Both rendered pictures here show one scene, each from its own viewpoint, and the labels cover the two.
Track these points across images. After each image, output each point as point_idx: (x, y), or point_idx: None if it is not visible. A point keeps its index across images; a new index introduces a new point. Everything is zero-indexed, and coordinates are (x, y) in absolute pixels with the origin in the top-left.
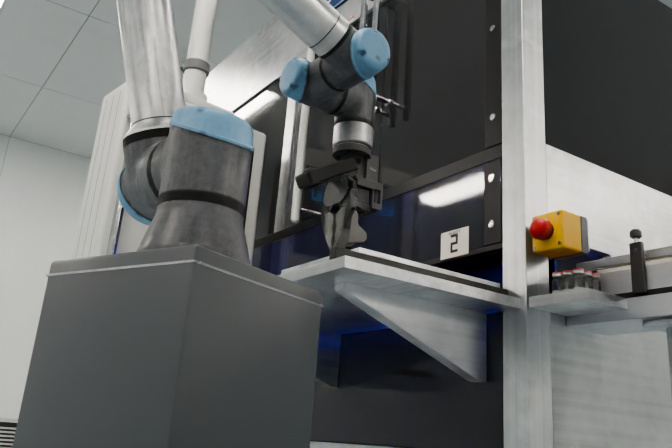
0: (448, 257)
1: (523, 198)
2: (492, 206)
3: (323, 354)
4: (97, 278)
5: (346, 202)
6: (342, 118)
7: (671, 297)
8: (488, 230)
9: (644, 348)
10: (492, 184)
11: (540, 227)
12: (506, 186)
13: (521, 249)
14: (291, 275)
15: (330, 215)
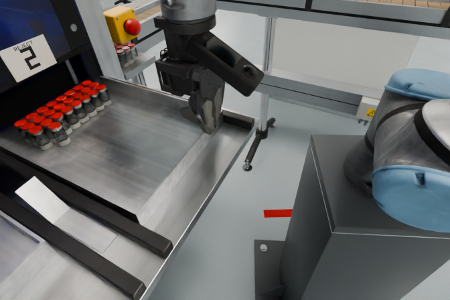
0: (29, 75)
1: None
2: (65, 8)
3: None
4: None
5: (221, 82)
6: None
7: (146, 41)
8: (71, 34)
9: None
10: None
11: (140, 27)
12: None
13: (110, 43)
14: (224, 174)
15: (208, 103)
